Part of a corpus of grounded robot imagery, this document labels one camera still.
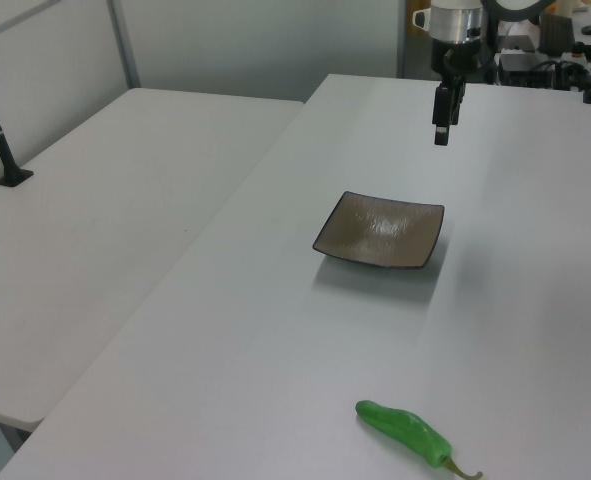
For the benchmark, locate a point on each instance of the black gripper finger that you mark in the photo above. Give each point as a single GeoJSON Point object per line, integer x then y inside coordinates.
{"type": "Point", "coordinates": [441, 112]}
{"type": "Point", "coordinates": [457, 102]}

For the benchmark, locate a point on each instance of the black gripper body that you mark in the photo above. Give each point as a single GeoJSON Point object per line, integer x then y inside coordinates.
{"type": "Point", "coordinates": [467, 57]}

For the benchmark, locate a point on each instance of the green chili pepper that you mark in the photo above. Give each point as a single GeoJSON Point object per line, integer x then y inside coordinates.
{"type": "Point", "coordinates": [400, 422]}

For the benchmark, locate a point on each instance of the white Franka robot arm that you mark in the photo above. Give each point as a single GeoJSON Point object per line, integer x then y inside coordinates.
{"type": "Point", "coordinates": [455, 25]}

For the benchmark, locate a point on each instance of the square brown ceramic plate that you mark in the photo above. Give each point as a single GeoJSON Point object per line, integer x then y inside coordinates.
{"type": "Point", "coordinates": [380, 230]}

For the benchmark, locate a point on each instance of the thin black upright pole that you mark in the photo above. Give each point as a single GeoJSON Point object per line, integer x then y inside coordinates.
{"type": "Point", "coordinates": [491, 50]}

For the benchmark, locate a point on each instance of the tan wooden panel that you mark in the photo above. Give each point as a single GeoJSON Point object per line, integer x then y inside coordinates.
{"type": "Point", "coordinates": [419, 31]}

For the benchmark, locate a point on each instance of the black electronics box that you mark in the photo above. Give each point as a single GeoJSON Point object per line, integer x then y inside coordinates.
{"type": "Point", "coordinates": [522, 65]}

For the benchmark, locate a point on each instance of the dark ribbed block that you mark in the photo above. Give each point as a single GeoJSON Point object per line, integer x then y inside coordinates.
{"type": "Point", "coordinates": [556, 32]}

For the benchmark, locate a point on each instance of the small black device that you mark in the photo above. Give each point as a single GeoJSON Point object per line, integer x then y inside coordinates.
{"type": "Point", "coordinates": [585, 50]}

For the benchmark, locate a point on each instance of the white bracket on arm flange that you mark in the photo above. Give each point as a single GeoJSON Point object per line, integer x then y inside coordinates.
{"type": "Point", "coordinates": [421, 20]}

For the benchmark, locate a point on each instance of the grey partition post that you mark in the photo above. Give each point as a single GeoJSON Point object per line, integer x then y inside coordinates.
{"type": "Point", "coordinates": [125, 45]}

